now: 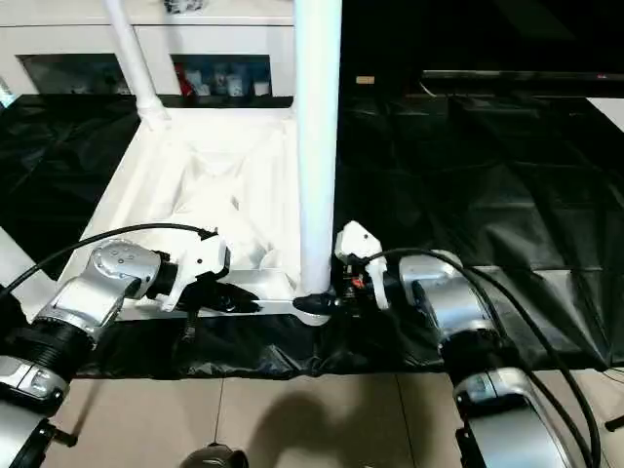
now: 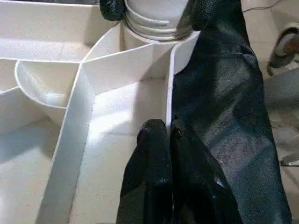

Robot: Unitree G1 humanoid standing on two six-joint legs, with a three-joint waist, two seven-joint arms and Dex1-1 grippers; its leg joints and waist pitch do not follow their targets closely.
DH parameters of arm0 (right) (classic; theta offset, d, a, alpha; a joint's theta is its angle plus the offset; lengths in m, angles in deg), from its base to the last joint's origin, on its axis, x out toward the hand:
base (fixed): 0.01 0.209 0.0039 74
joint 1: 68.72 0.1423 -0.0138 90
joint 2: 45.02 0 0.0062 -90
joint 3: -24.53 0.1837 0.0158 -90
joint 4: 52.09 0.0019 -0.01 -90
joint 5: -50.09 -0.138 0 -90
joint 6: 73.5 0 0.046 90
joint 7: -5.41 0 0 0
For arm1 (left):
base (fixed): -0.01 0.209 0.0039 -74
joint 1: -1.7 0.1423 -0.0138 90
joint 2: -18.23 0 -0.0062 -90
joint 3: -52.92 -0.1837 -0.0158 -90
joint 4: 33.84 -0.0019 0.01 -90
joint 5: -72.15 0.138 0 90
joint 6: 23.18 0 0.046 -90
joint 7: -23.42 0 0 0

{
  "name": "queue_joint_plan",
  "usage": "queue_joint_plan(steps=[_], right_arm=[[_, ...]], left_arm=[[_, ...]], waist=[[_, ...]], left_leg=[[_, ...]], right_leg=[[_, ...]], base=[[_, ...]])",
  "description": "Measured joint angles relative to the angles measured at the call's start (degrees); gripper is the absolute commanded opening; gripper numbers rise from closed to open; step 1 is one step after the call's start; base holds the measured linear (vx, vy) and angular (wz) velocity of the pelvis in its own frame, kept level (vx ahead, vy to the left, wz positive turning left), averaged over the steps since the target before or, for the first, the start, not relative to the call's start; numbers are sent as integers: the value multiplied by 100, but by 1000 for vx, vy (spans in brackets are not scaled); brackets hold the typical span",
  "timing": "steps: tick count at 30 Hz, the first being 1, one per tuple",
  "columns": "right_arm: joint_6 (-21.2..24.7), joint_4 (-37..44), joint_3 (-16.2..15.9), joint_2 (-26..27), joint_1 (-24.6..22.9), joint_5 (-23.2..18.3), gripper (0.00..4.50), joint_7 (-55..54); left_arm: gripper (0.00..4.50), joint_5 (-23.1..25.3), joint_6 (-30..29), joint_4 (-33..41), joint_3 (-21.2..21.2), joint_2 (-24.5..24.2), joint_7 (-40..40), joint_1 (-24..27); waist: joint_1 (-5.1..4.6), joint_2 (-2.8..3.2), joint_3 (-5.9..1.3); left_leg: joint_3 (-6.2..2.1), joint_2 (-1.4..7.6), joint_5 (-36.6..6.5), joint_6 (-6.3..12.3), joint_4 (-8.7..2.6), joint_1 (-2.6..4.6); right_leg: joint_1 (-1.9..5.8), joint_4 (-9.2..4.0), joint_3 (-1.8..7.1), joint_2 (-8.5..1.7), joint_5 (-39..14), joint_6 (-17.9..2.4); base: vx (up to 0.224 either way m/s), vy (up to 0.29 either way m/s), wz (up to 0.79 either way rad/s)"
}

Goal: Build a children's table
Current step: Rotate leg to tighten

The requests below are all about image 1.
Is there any white plastic table leg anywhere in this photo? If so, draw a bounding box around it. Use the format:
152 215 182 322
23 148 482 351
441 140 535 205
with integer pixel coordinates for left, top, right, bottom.
100 0 173 134
0 228 39 314
291 0 343 294

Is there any white flat board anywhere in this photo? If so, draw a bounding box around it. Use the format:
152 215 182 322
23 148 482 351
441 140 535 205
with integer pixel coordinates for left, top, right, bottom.
587 96 624 128

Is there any black mat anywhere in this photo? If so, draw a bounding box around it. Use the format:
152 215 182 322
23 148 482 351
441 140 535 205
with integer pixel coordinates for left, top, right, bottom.
0 91 624 380

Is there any long black bar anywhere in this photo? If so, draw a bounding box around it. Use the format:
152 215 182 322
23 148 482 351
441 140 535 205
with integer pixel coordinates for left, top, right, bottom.
421 70 624 83

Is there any dark brown rounded object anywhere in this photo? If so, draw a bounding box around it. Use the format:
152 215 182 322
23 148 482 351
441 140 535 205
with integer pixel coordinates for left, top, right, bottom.
182 442 249 468

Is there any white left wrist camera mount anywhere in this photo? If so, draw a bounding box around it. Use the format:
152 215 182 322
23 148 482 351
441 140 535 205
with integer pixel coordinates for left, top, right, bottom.
158 232 233 313

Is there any black folding table frame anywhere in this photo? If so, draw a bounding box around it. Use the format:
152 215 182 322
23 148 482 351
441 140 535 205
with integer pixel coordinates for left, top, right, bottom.
52 389 98 449

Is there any grey speckled ornament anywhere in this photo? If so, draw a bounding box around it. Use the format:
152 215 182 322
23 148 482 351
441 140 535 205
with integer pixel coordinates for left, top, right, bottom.
163 0 205 15

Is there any white cabinet with glass doors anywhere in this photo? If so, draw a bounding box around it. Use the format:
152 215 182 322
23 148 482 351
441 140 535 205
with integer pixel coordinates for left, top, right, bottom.
0 0 297 98

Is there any white plastic table top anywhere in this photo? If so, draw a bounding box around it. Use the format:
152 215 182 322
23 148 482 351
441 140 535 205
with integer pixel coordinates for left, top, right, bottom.
58 104 333 327

